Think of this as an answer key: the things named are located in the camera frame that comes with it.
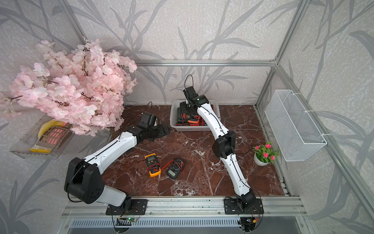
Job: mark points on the small dark grey multimeter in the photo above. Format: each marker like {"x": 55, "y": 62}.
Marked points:
{"x": 177, "y": 167}

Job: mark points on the yellow item on shelf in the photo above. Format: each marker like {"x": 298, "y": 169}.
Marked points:
{"x": 48, "y": 125}

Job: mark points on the pink cherry blossom tree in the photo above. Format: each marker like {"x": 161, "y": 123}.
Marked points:
{"x": 84, "y": 88}

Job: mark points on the small black red multimeter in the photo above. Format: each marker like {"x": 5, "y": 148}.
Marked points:
{"x": 187, "y": 109}

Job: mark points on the orange Victor multimeter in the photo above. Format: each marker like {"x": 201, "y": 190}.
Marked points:
{"x": 195, "y": 121}

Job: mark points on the small potted pink flowers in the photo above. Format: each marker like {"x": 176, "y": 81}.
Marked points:
{"x": 265, "y": 154}

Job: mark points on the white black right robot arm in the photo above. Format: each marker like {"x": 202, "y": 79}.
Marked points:
{"x": 223, "y": 147}

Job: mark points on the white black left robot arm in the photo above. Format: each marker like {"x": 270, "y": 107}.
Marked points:
{"x": 84, "y": 176}

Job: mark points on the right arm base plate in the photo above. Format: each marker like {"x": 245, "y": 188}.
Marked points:
{"x": 234, "y": 207}

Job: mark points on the aluminium front rail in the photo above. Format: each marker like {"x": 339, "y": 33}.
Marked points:
{"x": 193, "y": 207}

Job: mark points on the white plastic perforated basket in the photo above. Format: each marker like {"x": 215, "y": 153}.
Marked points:
{"x": 187, "y": 128}

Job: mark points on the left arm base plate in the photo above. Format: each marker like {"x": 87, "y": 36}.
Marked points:
{"x": 129, "y": 207}

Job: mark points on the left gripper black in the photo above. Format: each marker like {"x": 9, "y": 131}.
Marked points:
{"x": 161, "y": 132}

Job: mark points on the small yellow multimeter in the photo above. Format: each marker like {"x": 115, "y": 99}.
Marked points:
{"x": 153, "y": 166}

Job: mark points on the clear acrylic wall shelf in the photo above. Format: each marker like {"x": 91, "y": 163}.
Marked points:
{"x": 49, "y": 147}

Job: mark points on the white wire mesh wall basket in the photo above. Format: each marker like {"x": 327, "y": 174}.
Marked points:
{"x": 297, "y": 135}

